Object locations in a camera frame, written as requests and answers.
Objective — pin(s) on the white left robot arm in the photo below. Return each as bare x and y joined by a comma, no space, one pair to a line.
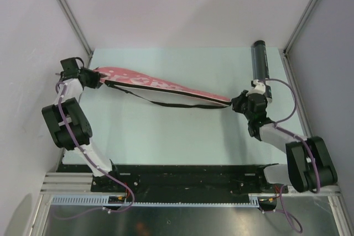
67,124

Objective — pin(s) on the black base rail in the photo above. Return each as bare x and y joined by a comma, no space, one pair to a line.
186,184

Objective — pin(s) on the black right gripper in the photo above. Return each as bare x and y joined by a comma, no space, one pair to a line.
237,100

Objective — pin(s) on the left aluminium frame post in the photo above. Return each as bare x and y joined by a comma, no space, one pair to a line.
70,17

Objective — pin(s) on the right aluminium frame post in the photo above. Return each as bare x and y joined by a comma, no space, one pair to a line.
304,19

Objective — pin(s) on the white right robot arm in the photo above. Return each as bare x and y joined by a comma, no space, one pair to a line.
309,166

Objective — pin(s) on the black shuttlecock tube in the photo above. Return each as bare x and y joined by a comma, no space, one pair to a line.
260,67

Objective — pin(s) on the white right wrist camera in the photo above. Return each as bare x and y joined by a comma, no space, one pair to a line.
258,87

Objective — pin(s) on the aluminium frame post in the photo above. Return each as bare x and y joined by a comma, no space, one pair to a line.
304,19
70,17

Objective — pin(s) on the pink racket bag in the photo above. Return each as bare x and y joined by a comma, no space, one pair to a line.
125,80

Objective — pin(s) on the aluminium base extrusion rail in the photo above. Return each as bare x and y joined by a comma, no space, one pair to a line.
57,183

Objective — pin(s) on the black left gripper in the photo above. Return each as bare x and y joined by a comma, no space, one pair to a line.
97,82

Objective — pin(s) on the grey slotted cable duct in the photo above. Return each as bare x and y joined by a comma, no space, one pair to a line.
105,201

